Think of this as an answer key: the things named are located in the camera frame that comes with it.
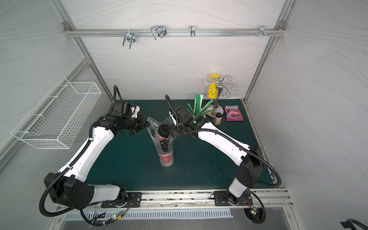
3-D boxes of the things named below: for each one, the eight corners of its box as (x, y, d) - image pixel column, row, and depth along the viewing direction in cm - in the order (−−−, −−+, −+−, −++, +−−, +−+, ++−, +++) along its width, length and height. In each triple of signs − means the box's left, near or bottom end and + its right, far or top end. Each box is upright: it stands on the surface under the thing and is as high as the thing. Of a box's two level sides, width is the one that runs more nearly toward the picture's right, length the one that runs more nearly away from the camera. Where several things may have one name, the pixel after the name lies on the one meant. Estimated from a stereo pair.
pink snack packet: (226, 121, 111) (227, 118, 107) (223, 108, 119) (224, 105, 116) (241, 121, 111) (243, 118, 107) (237, 108, 120) (239, 105, 116)
